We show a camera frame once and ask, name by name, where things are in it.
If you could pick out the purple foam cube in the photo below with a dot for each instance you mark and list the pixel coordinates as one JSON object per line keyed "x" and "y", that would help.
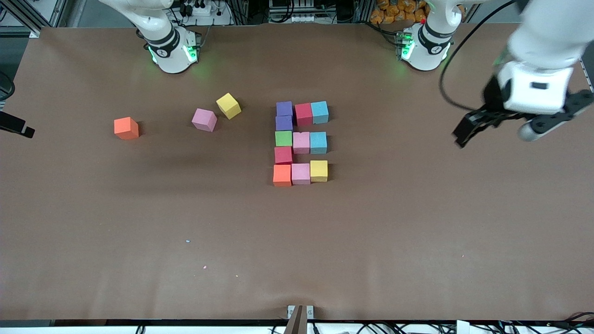
{"x": 284, "y": 108}
{"x": 283, "y": 123}

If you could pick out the white power strip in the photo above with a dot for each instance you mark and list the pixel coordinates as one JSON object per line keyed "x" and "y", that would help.
{"x": 211, "y": 19}

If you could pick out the red foam cube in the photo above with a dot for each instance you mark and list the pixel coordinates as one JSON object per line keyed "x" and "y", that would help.
{"x": 303, "y": 114}
{"x": 283, "y": 155}

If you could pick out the white equipment box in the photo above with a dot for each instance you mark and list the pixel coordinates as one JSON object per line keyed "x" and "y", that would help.
{"x": 301, "y": 18}

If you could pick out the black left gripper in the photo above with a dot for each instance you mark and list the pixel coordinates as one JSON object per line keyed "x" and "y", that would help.
{"x": 491, "y": 99}

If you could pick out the brown table mat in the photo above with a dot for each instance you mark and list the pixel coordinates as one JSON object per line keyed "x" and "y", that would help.
{"x": 139, "y": 278}

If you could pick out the grey metal bracket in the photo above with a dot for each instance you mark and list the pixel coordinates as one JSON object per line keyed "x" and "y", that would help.
{"x": 311, "y": 311}

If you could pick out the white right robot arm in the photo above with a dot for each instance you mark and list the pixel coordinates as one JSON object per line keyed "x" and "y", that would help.
{"x": 171, "y": 55}

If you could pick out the dark camera mount post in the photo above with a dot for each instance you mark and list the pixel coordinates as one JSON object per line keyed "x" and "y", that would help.
{"x": 297, "y": 324}

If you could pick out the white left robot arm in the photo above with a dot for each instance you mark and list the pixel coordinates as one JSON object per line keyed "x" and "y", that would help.
{"x": 427, "y": 51}

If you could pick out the blue foam cube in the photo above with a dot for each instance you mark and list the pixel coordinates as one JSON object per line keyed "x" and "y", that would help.
{"x": 318, "y": 142}
{"x": 319, "y": 112}

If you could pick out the pink foam cube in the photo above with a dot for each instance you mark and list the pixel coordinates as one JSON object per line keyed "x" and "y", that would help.
{"x": 301, "y": 142}
{"x": 204, "y": 119}
{"x": 300, "y": 174}

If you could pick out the green foam cube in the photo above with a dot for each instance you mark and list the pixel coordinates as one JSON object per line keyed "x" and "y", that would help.
{"x": 283, "y": 138}

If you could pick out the aluminium table edge rail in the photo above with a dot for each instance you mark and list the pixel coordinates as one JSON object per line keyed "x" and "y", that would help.
{"x": 586, "y": 74}

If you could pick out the orange foam cube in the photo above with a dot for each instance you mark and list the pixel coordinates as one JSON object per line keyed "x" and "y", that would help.
{"x": 126, "y": 128}
{"x": 282, "y": 175}

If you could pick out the aluminium frame profile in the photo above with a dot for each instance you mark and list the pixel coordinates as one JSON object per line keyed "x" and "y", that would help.
{"x": 25, "y": 21}

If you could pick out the orange plastic items pile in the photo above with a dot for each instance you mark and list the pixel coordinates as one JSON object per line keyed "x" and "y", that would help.
{"x": 394, "y": 11}

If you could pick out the yellow foam cube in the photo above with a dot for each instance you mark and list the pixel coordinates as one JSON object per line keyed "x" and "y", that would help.
{"x": 229, "y": 105}
{"x": 319, "y": 170}

